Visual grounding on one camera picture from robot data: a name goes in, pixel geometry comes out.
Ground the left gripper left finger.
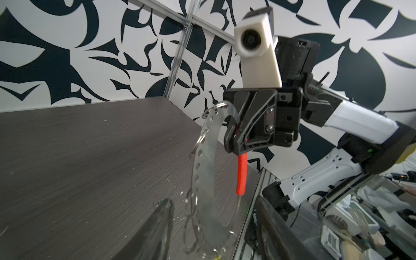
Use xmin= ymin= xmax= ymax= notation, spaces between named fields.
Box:
xmin=113 ymin=198 xmax=174 ymax=260

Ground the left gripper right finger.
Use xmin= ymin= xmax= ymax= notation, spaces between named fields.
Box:
xmin=255 ymin=196 xmax=319 ymax=260

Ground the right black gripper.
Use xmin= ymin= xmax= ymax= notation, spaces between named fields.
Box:
xmin=223 ymin=88 xmax=303 ymax=155

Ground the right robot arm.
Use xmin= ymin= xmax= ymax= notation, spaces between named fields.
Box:
xmin=223 ymin=30 xmax=416 ymax=215

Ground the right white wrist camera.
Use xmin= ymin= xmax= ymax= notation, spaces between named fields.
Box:
xmin=234 ymin=6 xmax=282 ymax=88

